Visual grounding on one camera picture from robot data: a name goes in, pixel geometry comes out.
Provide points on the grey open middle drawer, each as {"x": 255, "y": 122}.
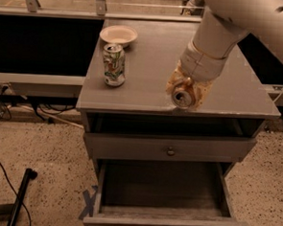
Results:
{"x": 158, "y": 193}

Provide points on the green white soda can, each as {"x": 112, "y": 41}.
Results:
{"x": 114, "y": 64}

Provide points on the grey wooden drawer cabinet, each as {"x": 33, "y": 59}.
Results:
{"x": 236, "y": 94}

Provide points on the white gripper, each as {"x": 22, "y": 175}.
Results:
{"x": 200, "y": 65}

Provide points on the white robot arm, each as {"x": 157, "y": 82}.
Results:
{"x": 224, "y": 24}

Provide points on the round top drawer knob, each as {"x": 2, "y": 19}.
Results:
{"x": 170, "y": 151}

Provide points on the orange soda can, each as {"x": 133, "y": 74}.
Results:
{"x": 183, "y": 96}

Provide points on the grey top drawer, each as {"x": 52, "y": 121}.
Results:
{"x": 145, "y": 137}

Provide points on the white paper bowl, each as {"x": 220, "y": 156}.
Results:
{"x": 123, "y": 35}

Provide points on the blue tape cross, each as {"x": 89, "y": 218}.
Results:
{"x": 89, "y": 202}

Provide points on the black metal stand leg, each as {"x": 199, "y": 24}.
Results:
{"x": 10, "y": 212}

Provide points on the grey metal railing frame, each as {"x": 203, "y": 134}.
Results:
{"x": 51, "y": 84}

